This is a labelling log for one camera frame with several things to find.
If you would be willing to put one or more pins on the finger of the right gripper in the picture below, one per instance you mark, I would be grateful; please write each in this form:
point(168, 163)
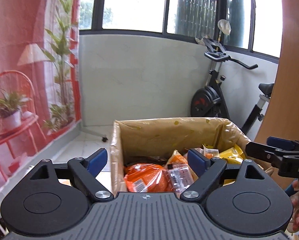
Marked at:
point(280, 143)

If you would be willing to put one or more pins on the small clear snack packet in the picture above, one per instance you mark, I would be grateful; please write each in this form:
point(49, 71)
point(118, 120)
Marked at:
point(180, 177)

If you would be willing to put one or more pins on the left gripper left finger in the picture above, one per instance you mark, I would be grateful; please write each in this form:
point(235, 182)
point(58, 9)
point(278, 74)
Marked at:
point(82, 173)

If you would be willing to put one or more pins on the backdrop stand wheeled foot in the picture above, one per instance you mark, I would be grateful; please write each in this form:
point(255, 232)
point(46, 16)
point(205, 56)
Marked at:
point(87, 130)

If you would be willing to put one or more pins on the black framed window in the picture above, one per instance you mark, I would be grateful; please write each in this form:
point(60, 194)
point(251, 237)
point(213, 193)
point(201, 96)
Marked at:
point(251, 27)

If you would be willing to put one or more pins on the clear orange bread packet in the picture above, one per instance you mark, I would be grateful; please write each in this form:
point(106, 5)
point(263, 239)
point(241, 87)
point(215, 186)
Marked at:
point(147, 178)

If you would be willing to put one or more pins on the person's right hand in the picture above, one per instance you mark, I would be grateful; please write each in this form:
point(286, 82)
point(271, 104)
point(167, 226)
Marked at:
point(293, 225)

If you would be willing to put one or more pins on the black exercise bike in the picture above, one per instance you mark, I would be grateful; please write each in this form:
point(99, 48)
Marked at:
point(209, 101)

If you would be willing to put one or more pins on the yellow chip bag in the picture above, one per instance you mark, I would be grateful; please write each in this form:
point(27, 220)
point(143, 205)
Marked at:
point(234, 155)

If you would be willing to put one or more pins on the small sausage packet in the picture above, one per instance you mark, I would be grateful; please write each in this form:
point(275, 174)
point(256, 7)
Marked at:
point(208, 152)

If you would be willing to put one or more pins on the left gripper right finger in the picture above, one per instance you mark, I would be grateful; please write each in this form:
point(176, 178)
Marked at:
point(211, 175)

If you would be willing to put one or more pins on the wooden board panel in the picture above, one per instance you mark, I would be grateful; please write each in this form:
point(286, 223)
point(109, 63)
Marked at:
point(282, 116)

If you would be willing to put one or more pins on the pink printed backdrop cloth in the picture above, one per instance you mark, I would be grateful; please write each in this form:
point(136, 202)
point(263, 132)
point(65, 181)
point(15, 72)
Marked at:
point(39, 86)

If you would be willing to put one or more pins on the orange chip bag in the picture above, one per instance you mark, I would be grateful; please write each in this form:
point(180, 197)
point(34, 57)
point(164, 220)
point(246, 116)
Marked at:
point(176, 162)

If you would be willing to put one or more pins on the cardboard box with plastic liner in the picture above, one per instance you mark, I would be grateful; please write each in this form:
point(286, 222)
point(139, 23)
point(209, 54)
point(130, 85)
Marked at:
point(156, 139)

